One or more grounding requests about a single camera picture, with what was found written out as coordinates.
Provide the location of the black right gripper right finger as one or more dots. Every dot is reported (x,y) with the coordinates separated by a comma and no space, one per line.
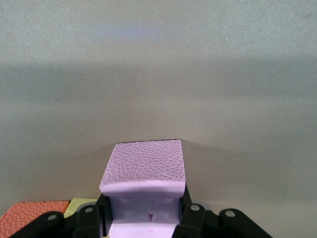
(195,223)

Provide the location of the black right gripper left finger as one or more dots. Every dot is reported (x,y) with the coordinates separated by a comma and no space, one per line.
(84,223)

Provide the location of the brown paper table cover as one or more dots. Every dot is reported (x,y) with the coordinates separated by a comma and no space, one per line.
(148,62)

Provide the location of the orange foam cube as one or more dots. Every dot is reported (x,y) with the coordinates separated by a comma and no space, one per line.
(29,215)

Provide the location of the yellow foam cube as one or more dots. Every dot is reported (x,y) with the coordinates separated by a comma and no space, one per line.
(79,203)

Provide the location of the notched pink foam cube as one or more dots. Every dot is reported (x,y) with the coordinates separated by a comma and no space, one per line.
(146,163)

